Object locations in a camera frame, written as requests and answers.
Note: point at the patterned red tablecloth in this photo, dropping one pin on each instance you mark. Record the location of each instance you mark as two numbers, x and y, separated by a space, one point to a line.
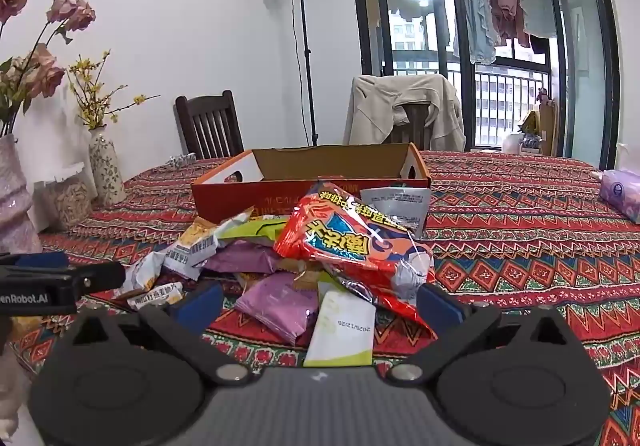
500 251

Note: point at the wooden chair under jacket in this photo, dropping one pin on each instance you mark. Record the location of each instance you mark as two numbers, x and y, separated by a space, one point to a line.
415 126

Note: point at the small wooden cabinet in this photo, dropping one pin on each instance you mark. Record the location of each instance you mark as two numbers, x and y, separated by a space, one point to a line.
547 126

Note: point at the white hanging garment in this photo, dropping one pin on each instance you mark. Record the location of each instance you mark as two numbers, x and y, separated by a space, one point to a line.
540 11

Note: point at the pink ribbed vase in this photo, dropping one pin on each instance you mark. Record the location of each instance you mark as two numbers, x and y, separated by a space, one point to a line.
15 196

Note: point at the white green snack packet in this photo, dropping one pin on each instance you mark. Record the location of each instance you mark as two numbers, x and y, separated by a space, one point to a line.
340 336

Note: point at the pink artificial flowers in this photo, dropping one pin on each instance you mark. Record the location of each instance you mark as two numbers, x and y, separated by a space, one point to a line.
75 11

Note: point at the grey foil snack packet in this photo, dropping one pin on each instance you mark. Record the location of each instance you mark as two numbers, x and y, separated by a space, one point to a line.
400 206

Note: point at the beige jacket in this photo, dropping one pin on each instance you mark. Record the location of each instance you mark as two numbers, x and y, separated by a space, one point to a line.
370 111

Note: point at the white bag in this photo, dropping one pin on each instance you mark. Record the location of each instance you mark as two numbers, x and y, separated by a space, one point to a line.
512 141

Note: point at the small shiny object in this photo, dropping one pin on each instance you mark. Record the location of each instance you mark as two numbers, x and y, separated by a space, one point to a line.
182 159

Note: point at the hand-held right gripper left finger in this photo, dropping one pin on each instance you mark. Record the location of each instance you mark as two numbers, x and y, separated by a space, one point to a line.
197 304

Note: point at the dark wooden chair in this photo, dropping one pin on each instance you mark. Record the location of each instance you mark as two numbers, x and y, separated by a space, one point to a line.
210 126

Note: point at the leaf patterned white vase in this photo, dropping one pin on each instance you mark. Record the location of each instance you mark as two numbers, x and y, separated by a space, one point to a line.
106 171

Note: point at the purple tissue pack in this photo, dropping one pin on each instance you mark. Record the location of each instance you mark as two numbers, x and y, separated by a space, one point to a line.
622 193

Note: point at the large red snack bag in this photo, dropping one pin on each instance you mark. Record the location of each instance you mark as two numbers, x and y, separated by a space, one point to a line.
340 241

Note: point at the pink snack packet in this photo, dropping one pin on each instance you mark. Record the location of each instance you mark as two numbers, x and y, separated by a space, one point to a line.
240 258
280 306

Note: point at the yellow flower branches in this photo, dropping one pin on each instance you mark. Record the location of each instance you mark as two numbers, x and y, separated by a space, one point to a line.
94 112

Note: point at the light blue hanging garment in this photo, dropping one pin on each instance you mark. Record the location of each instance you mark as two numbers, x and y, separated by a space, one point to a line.
475 11

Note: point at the red cardboard box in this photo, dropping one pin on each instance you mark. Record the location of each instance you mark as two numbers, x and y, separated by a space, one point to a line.
225 201

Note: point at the yellow white snack packet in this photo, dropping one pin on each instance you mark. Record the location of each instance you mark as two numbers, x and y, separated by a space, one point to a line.
195 251
142 271

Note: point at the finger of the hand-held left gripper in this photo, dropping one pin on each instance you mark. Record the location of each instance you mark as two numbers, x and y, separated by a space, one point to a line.
100 278
32 260

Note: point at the cream snack packet dark print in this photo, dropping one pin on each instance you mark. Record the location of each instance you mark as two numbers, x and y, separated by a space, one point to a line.
155 297

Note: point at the woven basket white cloth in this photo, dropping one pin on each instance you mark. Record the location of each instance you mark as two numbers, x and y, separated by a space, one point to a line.
67 203

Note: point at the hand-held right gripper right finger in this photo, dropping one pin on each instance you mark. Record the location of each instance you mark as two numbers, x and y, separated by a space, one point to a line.
440 306

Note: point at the black hanging garment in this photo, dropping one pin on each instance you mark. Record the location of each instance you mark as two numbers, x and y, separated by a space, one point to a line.
539 45

